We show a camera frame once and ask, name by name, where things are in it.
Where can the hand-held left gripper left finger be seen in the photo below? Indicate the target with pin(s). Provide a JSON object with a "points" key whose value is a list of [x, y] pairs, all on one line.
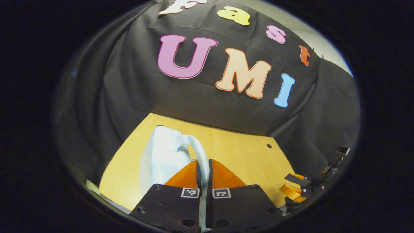
{"points": [[165, 207]]}

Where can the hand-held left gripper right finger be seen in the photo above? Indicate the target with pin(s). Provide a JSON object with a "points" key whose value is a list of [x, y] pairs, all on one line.
{"points": [[242, 207]]}

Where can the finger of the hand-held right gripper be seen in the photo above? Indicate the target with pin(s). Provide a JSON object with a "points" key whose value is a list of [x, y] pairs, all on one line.
{"points": [[292, 192], [297, 179]]}

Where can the white hard-shell suitcase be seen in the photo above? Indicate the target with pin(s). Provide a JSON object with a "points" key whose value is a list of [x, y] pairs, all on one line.
{"points": [[165, 155]]}

